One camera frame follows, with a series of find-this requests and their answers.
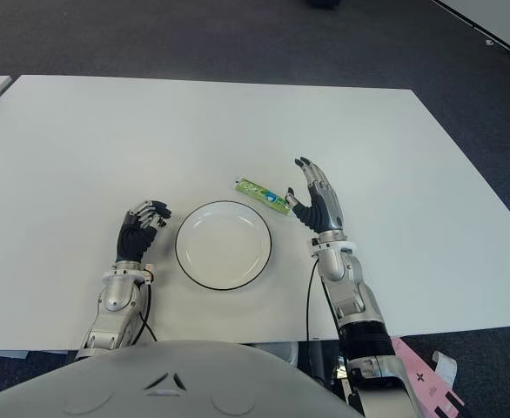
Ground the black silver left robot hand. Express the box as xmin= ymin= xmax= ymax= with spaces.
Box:
xmin=115 ymin=199 xmax=172 ymax=265

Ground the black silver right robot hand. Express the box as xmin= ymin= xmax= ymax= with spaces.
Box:
xmin=285 ymin=155 xmax=346 ymax=234

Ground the green toothpaste tube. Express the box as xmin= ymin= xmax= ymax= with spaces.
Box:
xmin=233 ymin=176 xmax=292 ymax=215

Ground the white plate with black rim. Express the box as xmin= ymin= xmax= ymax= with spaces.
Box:
xmin=175 ymin=199 xmax=275 ymax=292

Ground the grey robot torso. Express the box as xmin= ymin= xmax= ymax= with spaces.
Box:
xmin=0 ymin=339 xmax=363 ymax=418

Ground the pink cardboard box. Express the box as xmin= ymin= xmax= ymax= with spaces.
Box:
xmin=389 ymin=337 xmax=465 ymax=418

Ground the white paper slip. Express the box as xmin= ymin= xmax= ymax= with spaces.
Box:
xmin=431 ymin=350 xmax=459 ymax=388

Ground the white background table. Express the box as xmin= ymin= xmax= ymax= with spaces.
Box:
xmin=431 ymin=0 xmax=510 ymax=69

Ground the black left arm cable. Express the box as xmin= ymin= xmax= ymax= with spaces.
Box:
xmin=138 ymin=278 xmax=158 ymax=343

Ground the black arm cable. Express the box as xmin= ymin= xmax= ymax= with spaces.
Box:
xmin=138 ymin=278 xmax=158 ymax=343
xmin=305 ymin=256 xmax=321 ymax=343

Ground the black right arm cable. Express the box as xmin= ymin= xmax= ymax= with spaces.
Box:
xmin=305 ymin=256 xmax=321 ymax=343

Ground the metal bracket under table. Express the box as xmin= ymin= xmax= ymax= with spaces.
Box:
xmin=332 ymin=356 xmax=352 ymax=381

